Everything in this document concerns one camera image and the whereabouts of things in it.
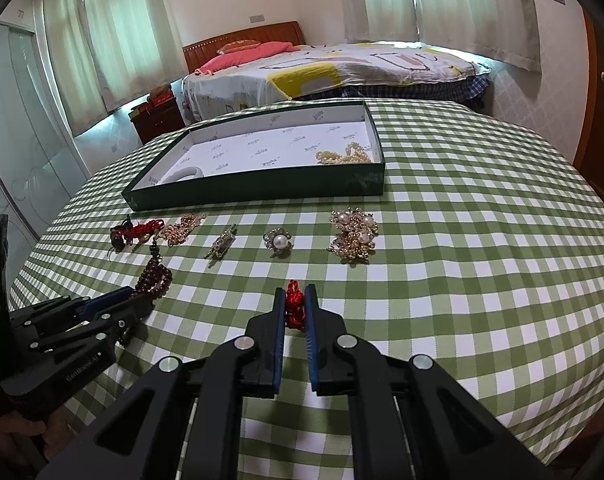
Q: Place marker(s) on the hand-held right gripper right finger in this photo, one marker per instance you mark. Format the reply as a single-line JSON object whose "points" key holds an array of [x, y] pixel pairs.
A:
{"points": [[312, 345]]}

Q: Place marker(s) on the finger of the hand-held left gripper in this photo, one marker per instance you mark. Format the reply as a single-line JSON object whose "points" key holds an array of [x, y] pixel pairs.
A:
{"points": [[127, 316], [109, 301]]}

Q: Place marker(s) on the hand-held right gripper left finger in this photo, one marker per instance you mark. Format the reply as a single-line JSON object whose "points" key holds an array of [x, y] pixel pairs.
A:
{"points": [[279, 345]]}

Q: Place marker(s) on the red knot charm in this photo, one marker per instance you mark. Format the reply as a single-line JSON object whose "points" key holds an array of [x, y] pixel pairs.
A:
{"points": [[294, 305]]}

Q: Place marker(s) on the pearl flower brooch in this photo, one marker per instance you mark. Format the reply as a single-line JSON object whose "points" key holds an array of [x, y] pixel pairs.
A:
{"points": [[280, 243]]}

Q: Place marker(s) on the rhinestone hair clip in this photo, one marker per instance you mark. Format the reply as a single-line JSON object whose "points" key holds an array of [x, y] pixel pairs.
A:
{"points": [[221, 245]]}

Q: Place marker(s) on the white bangle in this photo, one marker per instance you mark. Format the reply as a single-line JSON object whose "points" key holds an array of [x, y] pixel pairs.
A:
{"points": [[192, 172]]}

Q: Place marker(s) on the white shallow tray box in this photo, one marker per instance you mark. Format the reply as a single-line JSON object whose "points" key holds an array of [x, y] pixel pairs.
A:
{"points": [[262, 185]]}

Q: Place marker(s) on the person's left hand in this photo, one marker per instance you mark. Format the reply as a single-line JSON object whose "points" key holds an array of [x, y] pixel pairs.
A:
{"points": [[12, 427]]}

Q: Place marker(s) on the green checkered tablecloth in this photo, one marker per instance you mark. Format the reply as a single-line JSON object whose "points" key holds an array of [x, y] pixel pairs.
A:
{"points": [[456, 260]]}

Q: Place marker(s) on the dark wooden nightstand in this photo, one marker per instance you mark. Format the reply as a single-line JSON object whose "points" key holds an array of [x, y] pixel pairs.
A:
{"points": [[157, 122]]}

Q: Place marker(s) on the frosted glass wardrobe door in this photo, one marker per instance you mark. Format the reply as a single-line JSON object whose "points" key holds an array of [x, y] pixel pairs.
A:
{"points": [[17, 135]]}

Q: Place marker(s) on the red box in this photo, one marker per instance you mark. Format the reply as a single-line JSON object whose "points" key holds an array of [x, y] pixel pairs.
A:
{"points": [[161, 101]]}

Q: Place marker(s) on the white sheer curtain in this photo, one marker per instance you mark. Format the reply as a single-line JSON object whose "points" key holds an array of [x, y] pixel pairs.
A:
{"points": [[132, 25], [74, 60], [381, 0], [476, 10]]}

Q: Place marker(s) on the bed with patterned sheet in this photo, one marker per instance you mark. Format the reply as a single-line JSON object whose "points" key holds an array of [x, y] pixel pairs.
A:
{"points": [[332, 67]]}

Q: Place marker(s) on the pink pillow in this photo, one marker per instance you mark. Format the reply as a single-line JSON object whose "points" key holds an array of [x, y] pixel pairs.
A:
{"points": [[252, 55]]}

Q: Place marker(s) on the orange pillow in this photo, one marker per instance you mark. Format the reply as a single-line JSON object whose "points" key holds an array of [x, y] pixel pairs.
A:
{"points": [[237, 46]]}

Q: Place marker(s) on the wooden headboard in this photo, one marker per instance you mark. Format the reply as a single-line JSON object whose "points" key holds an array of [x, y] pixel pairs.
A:
{"points": [[242, 34]]}

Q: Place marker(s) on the wooden door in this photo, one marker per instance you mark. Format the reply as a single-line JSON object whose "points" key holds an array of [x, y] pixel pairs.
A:
{"points": [[601, 125]]}

